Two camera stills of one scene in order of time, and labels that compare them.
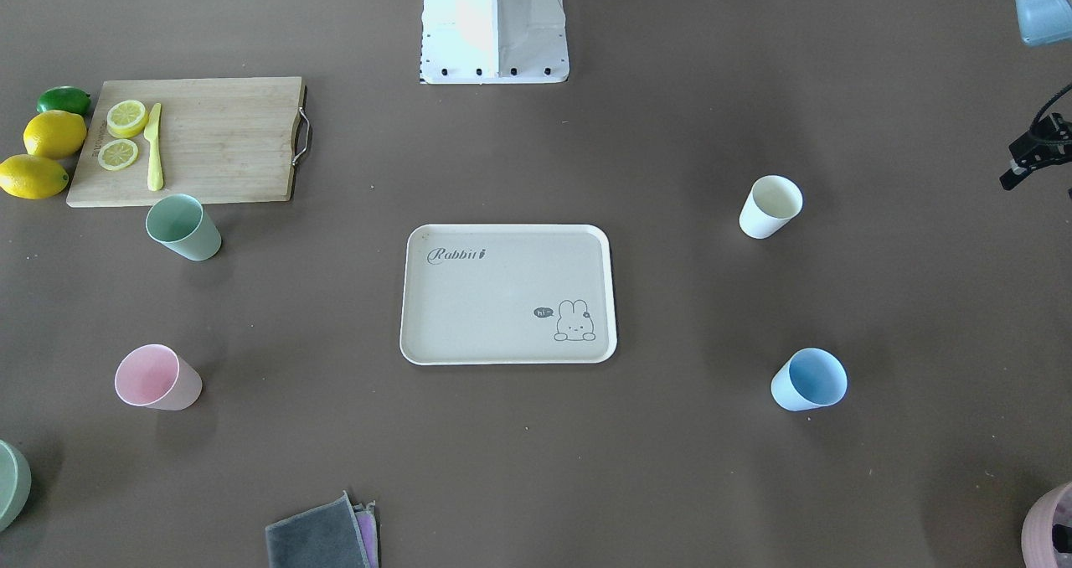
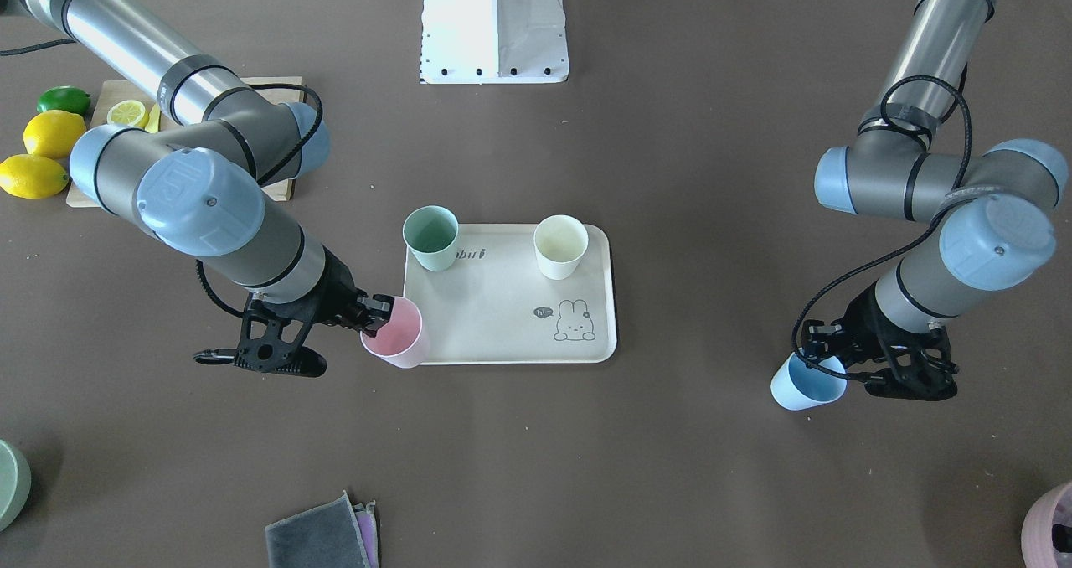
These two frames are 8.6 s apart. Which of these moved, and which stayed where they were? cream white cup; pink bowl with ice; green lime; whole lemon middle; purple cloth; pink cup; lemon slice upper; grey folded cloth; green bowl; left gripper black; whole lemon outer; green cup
Moved: green cup; pink cup; left gripper black; cream white cup
Stayed: green bowl; whole lemon outer; green lime; whole lemon middle; grey folded cloth; pink bowl with ice; purple cloth; lemon slice upper
